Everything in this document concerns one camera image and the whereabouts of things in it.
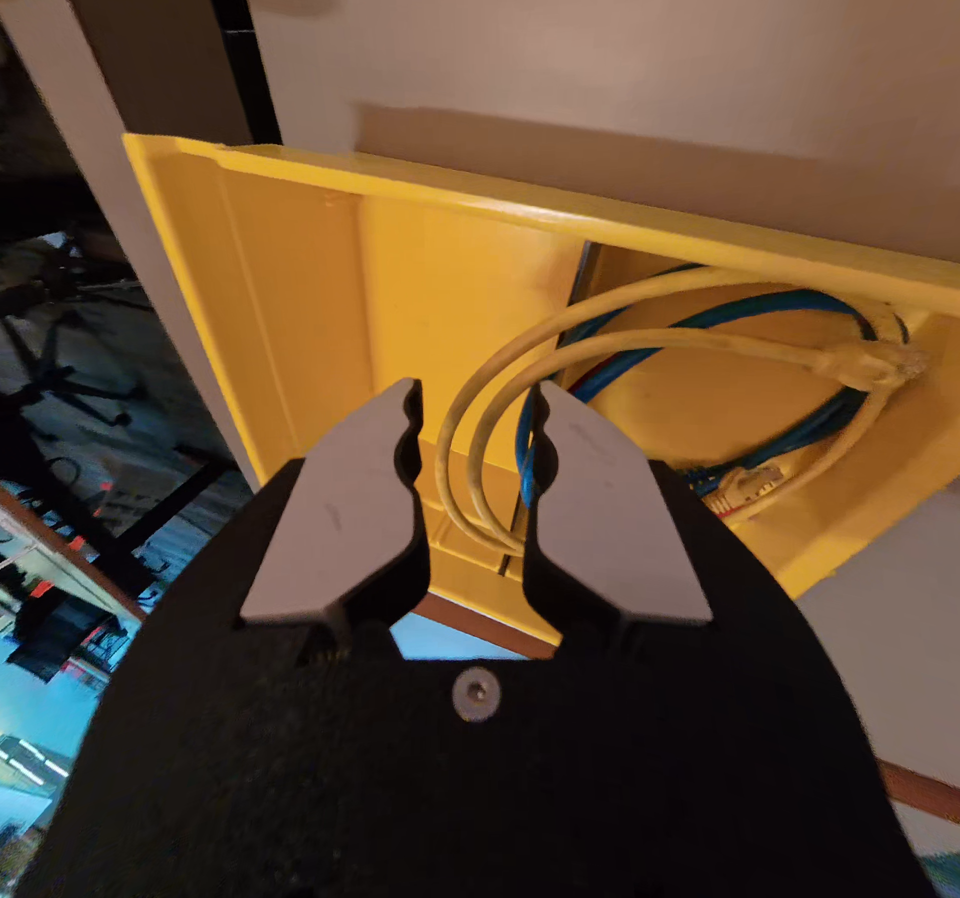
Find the grey desk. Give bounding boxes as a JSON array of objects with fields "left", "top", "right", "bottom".
[{"left": 0, "top": 0, "right": 960, "bottom": 858}]

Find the blue network cable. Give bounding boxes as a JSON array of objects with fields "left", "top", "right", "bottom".
[{"left": 516, "top": 261, "right": 882, "bottom": 511}]

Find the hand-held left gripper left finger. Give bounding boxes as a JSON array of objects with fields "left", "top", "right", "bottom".
[{"left": 240, "top": 378, "right": 434, "bottom": 631}]

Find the yellow plastic bin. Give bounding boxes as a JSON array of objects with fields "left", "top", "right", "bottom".
[{"left": 122, "top": 133, "right": 960, "bottom": 648}]

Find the black chair base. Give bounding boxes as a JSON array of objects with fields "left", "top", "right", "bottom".
[{"left": 0, "top": 309, "right": 147, "bottom": 430}]

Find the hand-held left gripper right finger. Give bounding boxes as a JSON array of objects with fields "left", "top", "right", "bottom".
[{"left": 521, "top": 381, "right": 714, "bottom": 638}]

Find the yellow network cable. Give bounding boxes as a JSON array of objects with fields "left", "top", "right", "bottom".
[{"left": 435, "top": 268, "right": 931, "bottom": 556}]

